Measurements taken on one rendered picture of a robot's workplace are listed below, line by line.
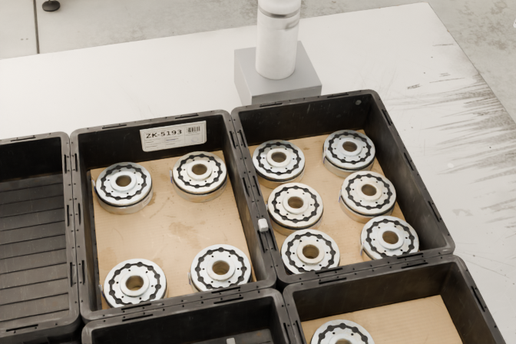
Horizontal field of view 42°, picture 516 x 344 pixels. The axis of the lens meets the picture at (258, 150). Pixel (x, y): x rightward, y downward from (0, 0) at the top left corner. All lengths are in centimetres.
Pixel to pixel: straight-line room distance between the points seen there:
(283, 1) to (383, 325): 69
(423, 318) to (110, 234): 56
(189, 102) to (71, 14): 160
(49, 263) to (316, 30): 100
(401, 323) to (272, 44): 66
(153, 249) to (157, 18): 199
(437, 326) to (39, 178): 77
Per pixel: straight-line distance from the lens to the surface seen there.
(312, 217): 121
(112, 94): 168
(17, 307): 120
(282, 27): 146
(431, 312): 119
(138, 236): 123
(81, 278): 108
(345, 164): 130
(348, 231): 124
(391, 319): 116
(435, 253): 113
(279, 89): 152
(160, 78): 171
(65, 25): 311
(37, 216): 130
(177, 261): 119
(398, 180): 128
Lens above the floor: 183
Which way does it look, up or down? 48 degrees down
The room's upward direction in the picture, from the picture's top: 3 degrees clockwise
